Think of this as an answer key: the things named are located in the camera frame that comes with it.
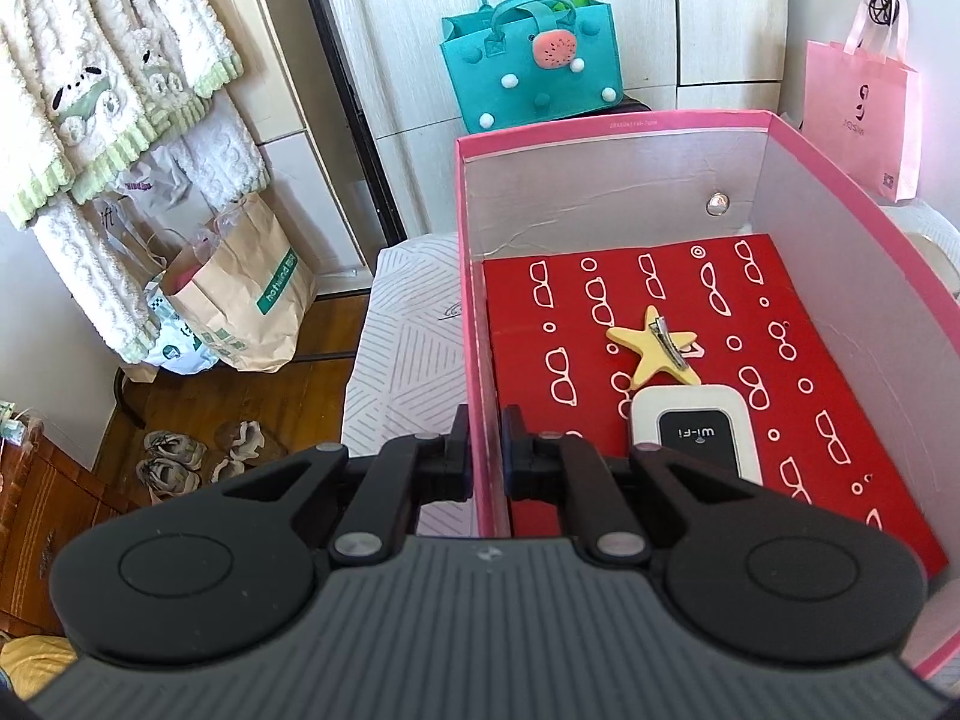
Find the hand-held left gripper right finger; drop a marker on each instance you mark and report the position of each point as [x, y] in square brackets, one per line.
[513, 457]

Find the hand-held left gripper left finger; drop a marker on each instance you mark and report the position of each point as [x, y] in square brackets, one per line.
[463, 457]

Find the yellow star hair clip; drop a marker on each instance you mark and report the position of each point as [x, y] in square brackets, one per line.
[645, 356]

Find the white pocket router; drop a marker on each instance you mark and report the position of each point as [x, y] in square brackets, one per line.
[701, 439]

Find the pink cardboard box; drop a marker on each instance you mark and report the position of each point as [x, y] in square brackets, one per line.
[600, 195]

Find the brown fur-lined slipper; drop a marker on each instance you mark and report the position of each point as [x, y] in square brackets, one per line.
[251, 439]
[232, 469]

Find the red eyeglass-print paper liner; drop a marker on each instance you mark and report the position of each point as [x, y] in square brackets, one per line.
[675, 300]

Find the grey sneaker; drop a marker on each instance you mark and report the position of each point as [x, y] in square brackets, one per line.
[169, 476]
[176, 448]

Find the brown paper bag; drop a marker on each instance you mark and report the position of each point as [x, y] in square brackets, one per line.
[240, 255]

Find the green-print plastic bag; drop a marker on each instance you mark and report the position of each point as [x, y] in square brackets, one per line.
[176, 349]

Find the black clothes rack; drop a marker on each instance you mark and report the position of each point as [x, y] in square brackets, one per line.
[124, 397]

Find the teal felt tote bag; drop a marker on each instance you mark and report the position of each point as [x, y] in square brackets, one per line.
[525, 90]

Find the black stool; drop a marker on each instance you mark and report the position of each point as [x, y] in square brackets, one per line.
[637, 103]

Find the white plastic bag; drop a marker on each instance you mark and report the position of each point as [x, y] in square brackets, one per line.
[154, 180]

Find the white paper bag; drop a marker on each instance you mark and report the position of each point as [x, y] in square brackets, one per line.
[112, 229]

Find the brown wooden cabinet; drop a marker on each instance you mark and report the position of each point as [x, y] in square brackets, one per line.
[37, 510]

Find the cream round container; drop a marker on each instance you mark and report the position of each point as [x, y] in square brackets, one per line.
[937, 255]

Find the white wooden wardrobe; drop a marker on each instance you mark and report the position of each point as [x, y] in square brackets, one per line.
[675, 15]

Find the pink tote bag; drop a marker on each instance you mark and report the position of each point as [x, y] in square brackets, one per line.
[855, 127]

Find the yellow patterned cloth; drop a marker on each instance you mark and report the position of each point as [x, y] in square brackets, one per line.
[34, 664]

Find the cream puppy plush garment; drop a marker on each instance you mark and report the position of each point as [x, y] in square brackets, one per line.
[90, 37]

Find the black door frame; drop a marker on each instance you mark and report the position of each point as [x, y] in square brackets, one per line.
[352, 90]

